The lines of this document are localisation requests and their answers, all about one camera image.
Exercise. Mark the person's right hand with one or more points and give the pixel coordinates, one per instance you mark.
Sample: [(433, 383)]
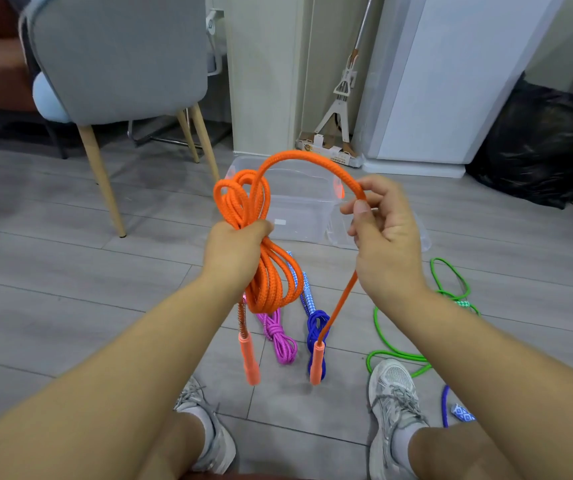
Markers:
[(391, 244)]

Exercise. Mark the person's left hand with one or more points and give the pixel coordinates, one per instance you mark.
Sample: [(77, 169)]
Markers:
[(231, 254)]

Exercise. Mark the person's right thumb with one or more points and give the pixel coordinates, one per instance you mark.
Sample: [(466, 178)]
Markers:
[(361, 219)]

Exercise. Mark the person's left fingers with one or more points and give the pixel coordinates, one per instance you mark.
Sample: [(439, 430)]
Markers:
[(261, 228)]

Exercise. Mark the person's right forearm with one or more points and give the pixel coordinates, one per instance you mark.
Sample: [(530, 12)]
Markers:
[(496, 389)]

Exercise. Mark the person's left forearm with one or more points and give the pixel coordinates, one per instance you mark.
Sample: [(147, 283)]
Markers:
[(106, 384)]

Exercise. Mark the clear plastic storage box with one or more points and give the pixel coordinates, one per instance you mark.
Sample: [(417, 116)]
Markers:
[(296, 204)]

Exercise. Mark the flat cardboard box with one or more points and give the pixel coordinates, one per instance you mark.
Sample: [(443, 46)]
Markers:
[(334, 153)]

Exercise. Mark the white squeeze mop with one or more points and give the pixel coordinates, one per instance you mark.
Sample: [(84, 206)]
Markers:
[(342, 89)]

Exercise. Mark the white standing air conditioner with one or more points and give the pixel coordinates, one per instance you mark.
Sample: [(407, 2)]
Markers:
[(446, 79)]

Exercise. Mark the person's right grey sneaker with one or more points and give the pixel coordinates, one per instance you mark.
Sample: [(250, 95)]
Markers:
[(391, 389)]

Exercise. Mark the person's grey sneaker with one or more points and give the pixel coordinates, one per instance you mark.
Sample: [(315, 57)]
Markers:
[(216, 439), (391, 389)]

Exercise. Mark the black garbage bag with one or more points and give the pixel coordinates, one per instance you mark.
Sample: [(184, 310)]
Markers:
[(536, 144)]

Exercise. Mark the person's left white sock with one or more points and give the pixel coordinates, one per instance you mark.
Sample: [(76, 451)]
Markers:
[(202, 424)]

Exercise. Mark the person's white sock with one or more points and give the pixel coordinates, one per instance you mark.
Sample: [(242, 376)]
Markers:
[(202, 424), (405, 444)]

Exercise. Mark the person's left grey sneaker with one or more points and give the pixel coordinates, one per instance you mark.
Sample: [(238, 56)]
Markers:
[(216, 439)]

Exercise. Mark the grey upholstered chair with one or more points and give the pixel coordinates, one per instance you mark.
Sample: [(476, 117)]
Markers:
[(116, 54)]

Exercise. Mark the person's right white sock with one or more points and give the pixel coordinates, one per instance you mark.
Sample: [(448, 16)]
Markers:
[(405, 444)]

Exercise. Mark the person's left leg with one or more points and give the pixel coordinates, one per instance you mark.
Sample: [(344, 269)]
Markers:
[(171, 454)]

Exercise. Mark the person's leg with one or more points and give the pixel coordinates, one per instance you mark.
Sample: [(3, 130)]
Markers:
[(461, 452), (171, 454)]

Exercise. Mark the light blue cushion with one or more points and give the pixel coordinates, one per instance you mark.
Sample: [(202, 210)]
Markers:
[(49, 102)]

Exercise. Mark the person's right leg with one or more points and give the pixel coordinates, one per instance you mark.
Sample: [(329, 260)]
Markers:
[(461, 452)]

